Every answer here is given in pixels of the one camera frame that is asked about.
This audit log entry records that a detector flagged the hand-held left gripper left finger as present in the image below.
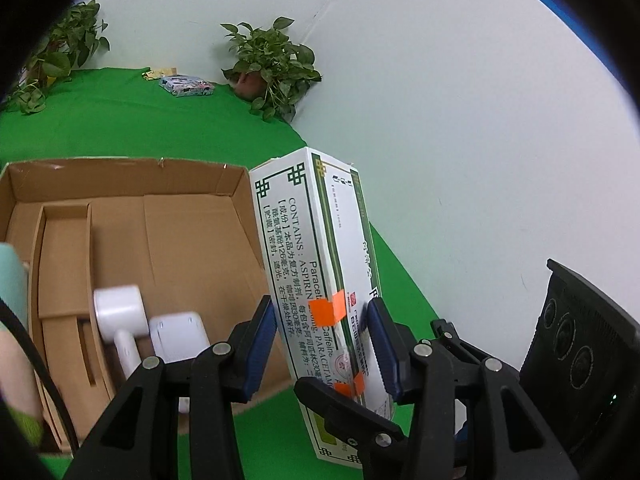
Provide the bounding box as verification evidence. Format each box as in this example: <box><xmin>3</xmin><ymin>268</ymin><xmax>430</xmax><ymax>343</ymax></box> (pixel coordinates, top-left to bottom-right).
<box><xmin>65</xmin><ymin>296</ymin><xmax>278</xmax><ymax>480</ymax></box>

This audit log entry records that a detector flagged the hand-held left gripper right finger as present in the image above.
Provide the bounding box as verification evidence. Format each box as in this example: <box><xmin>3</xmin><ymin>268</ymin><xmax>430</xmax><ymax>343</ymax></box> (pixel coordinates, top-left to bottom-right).
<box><xmin>365</xmin><ymin>298</ymin><xmax>582</xmax><ymax>480</ymax></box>

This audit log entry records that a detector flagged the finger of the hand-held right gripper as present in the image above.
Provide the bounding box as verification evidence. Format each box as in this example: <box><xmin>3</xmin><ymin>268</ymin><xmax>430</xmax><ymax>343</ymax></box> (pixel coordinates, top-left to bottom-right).
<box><xmin>294</xmin><ymin>376</ymin><xmax>416</xmax><ymax>480</ymax></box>
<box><xmin>431</xmin><ymin>319</ymin><xmax>527</xmax><ymax>397</ymax></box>

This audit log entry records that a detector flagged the white device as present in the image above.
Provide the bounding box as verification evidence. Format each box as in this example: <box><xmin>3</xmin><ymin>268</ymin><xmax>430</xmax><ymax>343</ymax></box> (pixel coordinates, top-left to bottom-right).
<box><xmin>149</xmin><ymin>311</ymin><xmax>211</xmax><ymax>413</ymax></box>

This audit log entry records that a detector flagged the white medicine box orange tape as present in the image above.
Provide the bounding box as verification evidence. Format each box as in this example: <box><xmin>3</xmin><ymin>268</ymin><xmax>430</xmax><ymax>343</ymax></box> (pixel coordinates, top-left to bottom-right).
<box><xmin>249</xmin><ymin>147</ymin><xmax>396</xmax><ymax>468</ymax></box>

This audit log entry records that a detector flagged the large cardboard box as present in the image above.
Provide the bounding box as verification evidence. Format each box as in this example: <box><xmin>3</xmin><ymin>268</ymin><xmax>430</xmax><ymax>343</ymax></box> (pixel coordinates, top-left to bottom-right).
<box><xmin>0</xmin><ymin>157</ymin><xmax>296</xmax><ymax>456</ymax></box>

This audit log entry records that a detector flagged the white hair dryer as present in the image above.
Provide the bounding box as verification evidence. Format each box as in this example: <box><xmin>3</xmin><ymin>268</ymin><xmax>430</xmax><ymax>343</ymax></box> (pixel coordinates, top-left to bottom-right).
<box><xmin>93</xmin><ymin>285</ymin><xmax>151</xmax><ymax>386</ymax></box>

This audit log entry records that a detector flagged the narrow cardboard box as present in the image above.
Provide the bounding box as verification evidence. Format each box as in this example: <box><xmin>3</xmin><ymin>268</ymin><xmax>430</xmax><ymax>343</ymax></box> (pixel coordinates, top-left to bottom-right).
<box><xmin>27</xmin><ymin>202</ymin><xmax>116</xmax><ymax>453</ymax></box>

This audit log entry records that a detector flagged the striped plush pillow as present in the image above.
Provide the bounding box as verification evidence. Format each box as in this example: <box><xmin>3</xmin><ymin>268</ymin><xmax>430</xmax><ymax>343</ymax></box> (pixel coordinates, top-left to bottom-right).
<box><xmin>0</xmin><ymin>242</ymin><xmax>46</xmax><ymax>448</ymax></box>

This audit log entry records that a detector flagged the green tablecloth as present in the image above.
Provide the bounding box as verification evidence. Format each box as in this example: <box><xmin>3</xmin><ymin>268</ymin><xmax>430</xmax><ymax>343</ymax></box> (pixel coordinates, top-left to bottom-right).
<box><xmin>0</xmin><ymin>66</ymin><xmax>468</xmax><ymax>480</ymax></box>

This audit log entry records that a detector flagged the patterned packet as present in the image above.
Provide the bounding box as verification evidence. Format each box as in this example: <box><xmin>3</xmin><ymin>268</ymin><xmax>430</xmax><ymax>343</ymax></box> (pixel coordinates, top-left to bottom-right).
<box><xmin>159</xmin><ymin>74</ymin><xmax>217</xmax><ymax>98</ymax></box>

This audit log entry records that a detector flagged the potted plant in brown pot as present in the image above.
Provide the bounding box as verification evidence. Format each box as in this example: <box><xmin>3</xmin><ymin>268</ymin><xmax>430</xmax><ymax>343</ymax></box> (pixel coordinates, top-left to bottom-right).
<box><xmin>220</xmin><ymin>16</ymin><xmax>323</xmax><ymax>123</ymax></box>

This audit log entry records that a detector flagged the potted plant in white mug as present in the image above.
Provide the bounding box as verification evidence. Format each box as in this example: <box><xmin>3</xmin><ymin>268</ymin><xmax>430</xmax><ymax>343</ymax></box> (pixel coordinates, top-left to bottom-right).
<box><xmin>2</xmin><ymin>0</ymin><xmax>111</xmax><ymax>115</ymax></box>

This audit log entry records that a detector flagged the black cable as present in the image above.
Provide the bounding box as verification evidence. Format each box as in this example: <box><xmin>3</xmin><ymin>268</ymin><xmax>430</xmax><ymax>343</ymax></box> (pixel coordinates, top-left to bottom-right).
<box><xmin>0</xmin><ymin>299</ymin><xmax>81</xmax><ymax>453</ymax></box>

